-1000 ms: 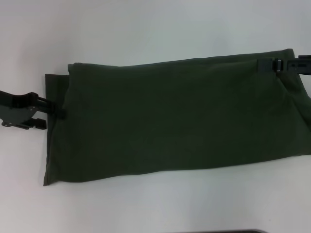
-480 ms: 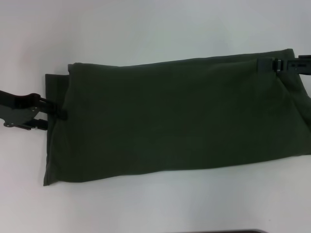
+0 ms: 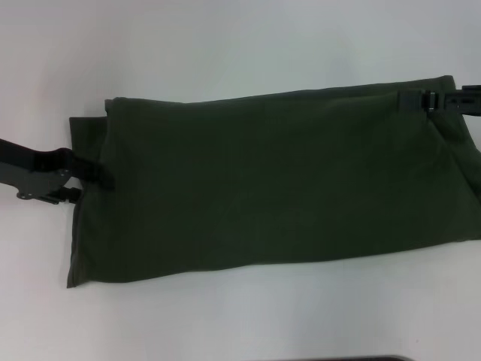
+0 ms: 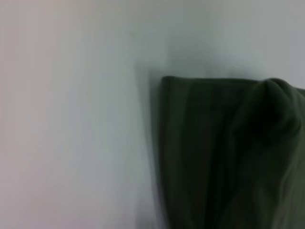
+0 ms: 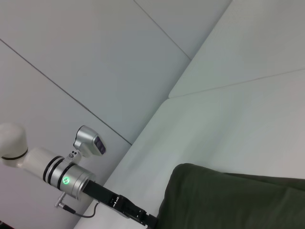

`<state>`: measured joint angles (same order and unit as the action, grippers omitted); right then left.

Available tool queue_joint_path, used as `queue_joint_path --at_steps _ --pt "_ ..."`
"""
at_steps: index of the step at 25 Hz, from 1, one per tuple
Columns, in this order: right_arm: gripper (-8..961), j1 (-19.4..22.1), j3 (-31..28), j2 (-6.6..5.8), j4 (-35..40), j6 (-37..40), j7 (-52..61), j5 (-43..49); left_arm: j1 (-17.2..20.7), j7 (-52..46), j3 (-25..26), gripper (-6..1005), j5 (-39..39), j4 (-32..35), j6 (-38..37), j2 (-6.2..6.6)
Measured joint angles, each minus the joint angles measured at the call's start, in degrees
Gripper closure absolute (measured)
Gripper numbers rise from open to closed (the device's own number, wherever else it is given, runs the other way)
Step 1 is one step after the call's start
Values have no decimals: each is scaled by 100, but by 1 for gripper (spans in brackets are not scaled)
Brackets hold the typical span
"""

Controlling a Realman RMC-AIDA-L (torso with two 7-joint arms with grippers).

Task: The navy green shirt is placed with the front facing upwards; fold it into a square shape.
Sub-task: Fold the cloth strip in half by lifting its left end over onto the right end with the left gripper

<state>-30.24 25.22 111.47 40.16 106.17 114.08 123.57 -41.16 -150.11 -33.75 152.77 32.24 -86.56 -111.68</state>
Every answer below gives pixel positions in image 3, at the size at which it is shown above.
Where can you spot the dark green FREE t-shirt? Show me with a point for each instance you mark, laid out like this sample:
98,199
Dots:
263,188

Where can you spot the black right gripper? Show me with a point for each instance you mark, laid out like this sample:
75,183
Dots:
458,103

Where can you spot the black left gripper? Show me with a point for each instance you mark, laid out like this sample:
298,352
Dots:
30,169

